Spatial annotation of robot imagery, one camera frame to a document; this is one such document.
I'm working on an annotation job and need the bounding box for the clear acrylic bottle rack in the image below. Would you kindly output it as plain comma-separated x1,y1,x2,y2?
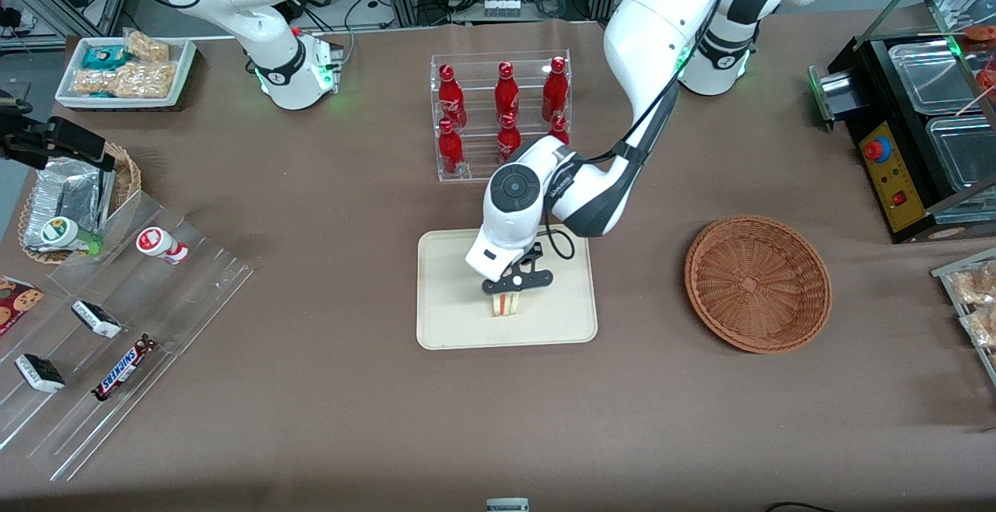
430,51,573,182

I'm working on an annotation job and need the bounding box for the red lid yogurt bottle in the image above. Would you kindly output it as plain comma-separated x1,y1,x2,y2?
136,226,189,265

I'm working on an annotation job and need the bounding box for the clear acrylic stepped display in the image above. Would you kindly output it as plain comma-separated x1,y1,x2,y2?
0,189,255,482

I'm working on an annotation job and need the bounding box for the metal glass shelf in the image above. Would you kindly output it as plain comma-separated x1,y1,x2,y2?
921,0,996,37

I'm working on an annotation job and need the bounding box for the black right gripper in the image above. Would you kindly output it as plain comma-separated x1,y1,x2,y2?
0,117,107,170

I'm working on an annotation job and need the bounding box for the steel food pan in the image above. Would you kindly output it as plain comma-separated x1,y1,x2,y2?
887,41,983,116
926,115,996,195

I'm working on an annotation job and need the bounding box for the Snickers chocolate bar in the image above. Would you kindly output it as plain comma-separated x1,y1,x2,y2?
92,335,158,402

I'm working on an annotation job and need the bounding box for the light wicker basket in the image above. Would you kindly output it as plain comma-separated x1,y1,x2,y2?
17,142,142,264

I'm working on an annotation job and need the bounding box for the large rice cracker packet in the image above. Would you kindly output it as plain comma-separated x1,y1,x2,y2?
74,61,178,99

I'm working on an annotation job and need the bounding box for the wrapped pastry packet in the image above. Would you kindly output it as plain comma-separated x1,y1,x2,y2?
961,306,996,347
953,263,996,304

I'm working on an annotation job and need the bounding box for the beige plastic tray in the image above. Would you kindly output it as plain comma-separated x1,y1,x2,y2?
416,228,598,351

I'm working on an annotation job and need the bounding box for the black food warmer appliance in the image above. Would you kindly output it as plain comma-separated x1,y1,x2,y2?
809,30,996,245

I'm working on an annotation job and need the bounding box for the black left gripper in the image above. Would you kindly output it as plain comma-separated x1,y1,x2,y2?
481,242,555,297

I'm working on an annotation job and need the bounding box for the dark woven mat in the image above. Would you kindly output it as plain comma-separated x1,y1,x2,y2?
53,96,195,114

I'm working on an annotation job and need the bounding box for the small rice cracker packet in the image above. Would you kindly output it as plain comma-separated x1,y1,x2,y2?
124,30,170,63

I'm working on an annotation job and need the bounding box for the brown wicker basket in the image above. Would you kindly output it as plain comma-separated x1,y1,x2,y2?
685,215,832,354

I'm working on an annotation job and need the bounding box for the teal snack packet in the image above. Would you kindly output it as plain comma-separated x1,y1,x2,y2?
82,45,133,71

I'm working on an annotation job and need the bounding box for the chocolate chip cookie box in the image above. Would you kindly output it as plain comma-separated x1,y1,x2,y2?
0,276,44,338

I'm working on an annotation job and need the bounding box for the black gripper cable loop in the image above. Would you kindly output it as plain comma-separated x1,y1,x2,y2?
542,224,577,261

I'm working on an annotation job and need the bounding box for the white snack tray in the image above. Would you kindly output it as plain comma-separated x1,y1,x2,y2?
54,36,197,110

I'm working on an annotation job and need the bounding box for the metal pastry tray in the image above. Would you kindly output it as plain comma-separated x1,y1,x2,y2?
931,247,996,386

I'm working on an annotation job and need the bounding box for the black white small box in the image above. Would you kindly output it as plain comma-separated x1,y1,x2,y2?
72,300,122,339
14,353,66,394

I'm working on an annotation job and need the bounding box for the silver foil package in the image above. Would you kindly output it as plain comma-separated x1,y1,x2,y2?
23,158,117,252

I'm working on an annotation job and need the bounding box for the green lid yogurt bottle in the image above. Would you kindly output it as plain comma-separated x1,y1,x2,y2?
40,216,103,256

